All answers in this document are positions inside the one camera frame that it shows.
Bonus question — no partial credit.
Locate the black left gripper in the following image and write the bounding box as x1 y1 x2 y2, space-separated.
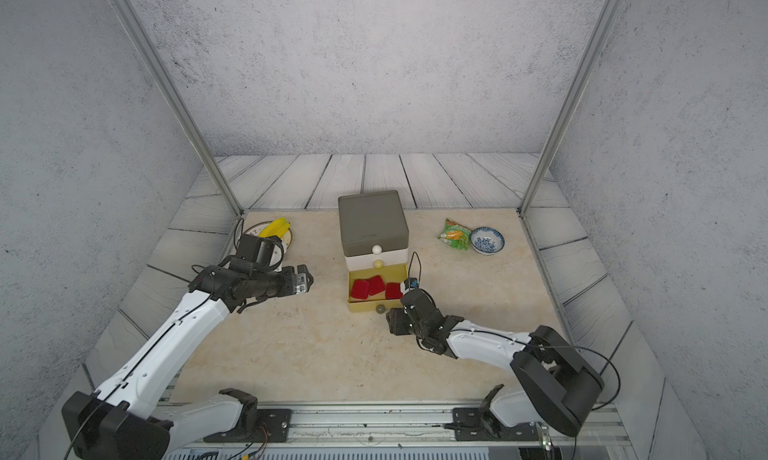
252 262 316 301

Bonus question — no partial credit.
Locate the red brooch box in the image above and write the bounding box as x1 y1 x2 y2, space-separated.
367 275 386 297
385 282 403 300
349 279 369 301

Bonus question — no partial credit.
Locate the yellow bottom drawer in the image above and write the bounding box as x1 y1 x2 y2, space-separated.
347 264 408 313

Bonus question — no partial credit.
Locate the red brooch box front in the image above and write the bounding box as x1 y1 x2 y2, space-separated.
349 279 369 301

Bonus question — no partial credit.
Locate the white drawer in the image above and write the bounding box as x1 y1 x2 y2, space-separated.
345 249 410 272

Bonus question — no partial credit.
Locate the grey top drawer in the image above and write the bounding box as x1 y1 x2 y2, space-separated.
338 190 409 257

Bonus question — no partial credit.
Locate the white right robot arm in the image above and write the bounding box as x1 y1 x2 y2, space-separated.
386 289 605 440

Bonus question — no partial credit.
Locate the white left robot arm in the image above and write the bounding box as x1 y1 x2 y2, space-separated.
62 265 314 459

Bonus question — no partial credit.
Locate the three-tier drawer cabinet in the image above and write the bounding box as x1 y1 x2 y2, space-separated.
338 190 411 313

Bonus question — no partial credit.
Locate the patterned round plate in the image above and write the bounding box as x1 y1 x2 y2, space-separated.
243 220 293 269

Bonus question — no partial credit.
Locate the yellow toy banana bunch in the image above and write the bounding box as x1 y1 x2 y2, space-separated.
258 218 291 239

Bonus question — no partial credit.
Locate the green snack packet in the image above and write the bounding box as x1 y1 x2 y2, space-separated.
438 219 471 251

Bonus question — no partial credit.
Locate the blue white ceramic bowl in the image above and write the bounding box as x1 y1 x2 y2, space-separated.
470 227 505 256

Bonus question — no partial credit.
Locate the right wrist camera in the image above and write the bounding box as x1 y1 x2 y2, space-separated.
401 277 419 293

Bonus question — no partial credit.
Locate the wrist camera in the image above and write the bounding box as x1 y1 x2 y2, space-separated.
401 277 419 293
230 234 285 275

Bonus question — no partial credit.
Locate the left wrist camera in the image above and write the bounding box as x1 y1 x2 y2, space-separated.
230 234 285 275

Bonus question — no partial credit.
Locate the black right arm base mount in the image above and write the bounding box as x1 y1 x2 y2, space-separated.
443 384 540 442

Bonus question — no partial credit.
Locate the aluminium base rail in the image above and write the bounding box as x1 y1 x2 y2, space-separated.
164 400 640 459

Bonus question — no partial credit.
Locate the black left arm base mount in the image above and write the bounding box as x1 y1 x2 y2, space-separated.
205 388 293 443

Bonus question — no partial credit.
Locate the left aluminium frame post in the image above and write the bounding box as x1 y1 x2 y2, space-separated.
107 0 244 217

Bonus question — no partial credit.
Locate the aluminium frame post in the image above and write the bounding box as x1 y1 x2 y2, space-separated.
107 0 244 217
518 0 625 218

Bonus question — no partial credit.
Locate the right aluminium frame post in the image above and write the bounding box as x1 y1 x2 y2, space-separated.
518 0 625 218

